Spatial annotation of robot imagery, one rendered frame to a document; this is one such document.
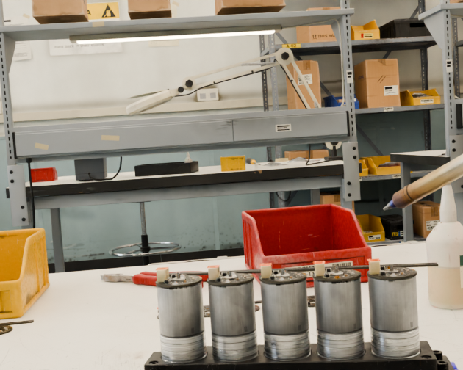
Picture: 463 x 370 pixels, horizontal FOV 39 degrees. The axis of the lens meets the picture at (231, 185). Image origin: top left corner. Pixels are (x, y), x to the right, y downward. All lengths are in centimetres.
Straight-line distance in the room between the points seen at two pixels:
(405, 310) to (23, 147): 234
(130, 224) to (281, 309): 439
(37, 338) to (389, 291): 27
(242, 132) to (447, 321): 213
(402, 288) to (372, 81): 416
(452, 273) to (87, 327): 27
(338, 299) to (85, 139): 227
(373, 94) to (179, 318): 416
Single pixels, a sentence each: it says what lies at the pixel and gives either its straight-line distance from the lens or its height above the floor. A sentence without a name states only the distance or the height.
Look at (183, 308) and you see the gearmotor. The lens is 35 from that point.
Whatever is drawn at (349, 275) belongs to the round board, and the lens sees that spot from 35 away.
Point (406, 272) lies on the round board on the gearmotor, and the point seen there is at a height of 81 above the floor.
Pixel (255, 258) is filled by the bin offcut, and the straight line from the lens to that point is 63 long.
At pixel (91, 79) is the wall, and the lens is 474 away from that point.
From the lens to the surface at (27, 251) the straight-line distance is 60.
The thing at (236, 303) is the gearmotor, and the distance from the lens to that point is 34.
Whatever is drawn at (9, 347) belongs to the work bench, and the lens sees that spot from 50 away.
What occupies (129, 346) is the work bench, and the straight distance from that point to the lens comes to 46.
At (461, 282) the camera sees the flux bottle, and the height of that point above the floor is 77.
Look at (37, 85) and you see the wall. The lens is 479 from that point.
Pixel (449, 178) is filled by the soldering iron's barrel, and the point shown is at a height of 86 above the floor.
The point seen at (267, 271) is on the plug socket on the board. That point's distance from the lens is 35.
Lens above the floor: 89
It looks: 4 degrees down
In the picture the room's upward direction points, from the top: 4 degrees counter-clockwise
